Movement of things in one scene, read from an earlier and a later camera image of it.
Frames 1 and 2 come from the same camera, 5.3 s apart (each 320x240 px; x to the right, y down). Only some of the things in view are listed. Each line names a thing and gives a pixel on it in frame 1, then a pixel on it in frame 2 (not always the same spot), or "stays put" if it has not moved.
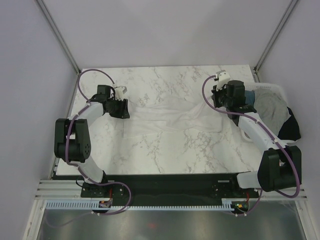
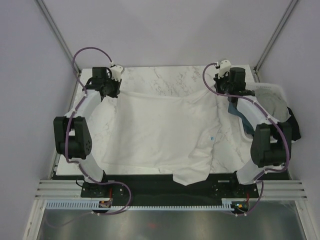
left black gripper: x=123 y=112 to x=117 y=84
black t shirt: x=290 y=129 stays put
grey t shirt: x=272 y=107 stays put
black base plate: x=206 y=188 stays put
